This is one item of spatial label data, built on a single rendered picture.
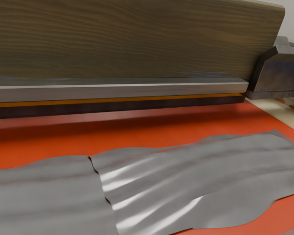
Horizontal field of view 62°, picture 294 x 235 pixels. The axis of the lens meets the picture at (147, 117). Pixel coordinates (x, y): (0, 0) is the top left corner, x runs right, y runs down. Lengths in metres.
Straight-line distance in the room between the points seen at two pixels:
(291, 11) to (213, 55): 2.32
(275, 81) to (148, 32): 0.14
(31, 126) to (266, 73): 0.20
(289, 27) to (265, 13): 2.27
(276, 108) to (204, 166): 0.18
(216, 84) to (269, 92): 0.07
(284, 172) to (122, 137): 0.11
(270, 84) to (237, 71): 0.04
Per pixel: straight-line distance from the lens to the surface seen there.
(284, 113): 0.32
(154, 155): 0.16
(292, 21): 2.50
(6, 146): 0.18
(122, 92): 0.17
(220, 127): 0.23
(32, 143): 0.18
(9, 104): 0.19
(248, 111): 0.29
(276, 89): 0.27
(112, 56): 0.17
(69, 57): 0.17
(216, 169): 0.17
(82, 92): 0.16
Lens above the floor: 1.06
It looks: 27 degrees down
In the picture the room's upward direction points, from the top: 10 degrees clockwise
